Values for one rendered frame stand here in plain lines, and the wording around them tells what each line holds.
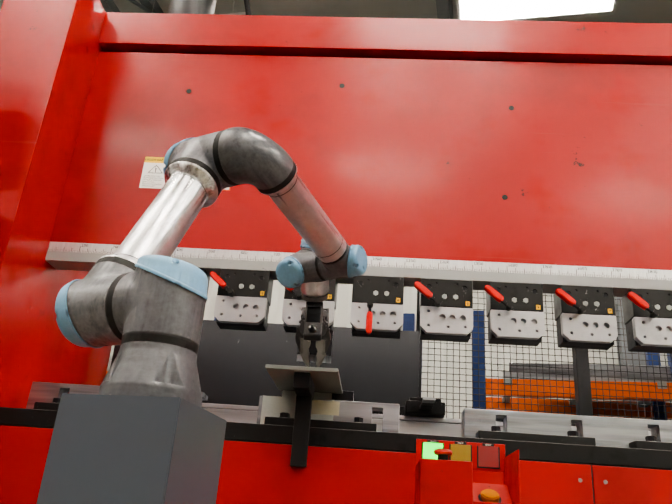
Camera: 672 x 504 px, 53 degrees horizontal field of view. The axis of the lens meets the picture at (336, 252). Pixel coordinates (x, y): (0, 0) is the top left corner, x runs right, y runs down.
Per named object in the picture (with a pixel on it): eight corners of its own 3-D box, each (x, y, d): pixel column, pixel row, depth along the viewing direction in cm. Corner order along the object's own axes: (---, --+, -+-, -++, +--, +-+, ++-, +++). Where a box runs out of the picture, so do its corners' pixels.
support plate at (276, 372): (265, 368, 166) (265, 364, 167) (278, 390, 191) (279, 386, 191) (338, 372, 165) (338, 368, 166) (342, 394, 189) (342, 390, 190)
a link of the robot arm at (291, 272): (308, 255, 160) (328, 244, 170) (269, 261, 165) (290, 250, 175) (316, 287, 161) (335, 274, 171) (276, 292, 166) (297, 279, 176)
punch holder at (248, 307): (212, 320, 197) (220, 267, 203) (218, 328, 205) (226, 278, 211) (263, 323, 196) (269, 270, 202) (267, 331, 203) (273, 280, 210)
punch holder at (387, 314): (349, 327, 194) (353, 274, 200) (350, 336, 202) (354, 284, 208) (402, 330, 193) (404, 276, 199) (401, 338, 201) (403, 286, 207)
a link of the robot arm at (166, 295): (164, 328, 97) (179, 242, 102) (96, 335, 103) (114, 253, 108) (215, 350, 106) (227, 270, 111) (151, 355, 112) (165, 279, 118)
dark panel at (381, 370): (96, 433, 240) (120, 315, 257) (98, 434, 242) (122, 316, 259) (416, 455, 231) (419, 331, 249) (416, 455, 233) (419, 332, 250)
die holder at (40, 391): (23, 414, 190) (32, 381, 194) (33, 418, 196) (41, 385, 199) (198, 426, 186) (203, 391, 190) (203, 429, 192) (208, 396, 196)
